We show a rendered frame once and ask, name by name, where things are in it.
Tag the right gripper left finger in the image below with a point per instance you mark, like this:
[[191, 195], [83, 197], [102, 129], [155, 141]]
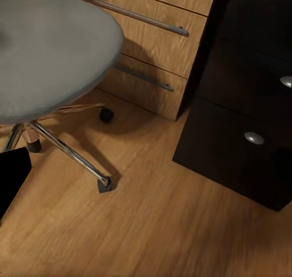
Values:
[[15, 165]]

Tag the cabinet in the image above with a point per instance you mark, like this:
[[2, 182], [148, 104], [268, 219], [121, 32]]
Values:
[[167, 46], [242, 109]]

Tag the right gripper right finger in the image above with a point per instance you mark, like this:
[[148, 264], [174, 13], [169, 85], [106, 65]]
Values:
[[283, 166]]

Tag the swivel chair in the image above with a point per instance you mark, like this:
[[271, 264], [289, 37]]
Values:
[[53, 52]]

